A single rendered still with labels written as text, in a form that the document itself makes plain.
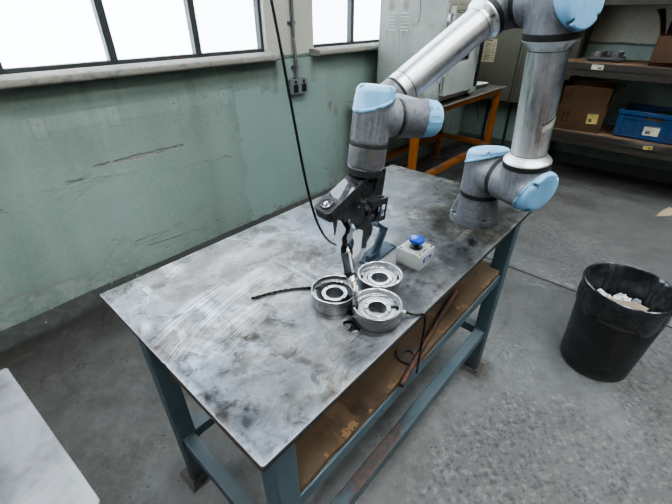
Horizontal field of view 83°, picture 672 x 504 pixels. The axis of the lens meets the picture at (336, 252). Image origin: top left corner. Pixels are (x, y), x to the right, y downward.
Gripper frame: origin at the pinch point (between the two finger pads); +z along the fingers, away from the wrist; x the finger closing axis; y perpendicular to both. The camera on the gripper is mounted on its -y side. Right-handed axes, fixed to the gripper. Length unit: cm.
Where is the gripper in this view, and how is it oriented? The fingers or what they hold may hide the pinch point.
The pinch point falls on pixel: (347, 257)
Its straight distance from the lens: 84.4
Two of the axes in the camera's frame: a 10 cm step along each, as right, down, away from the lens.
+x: -7.4, -3.7, 5.7
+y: 6.7, -2.8, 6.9
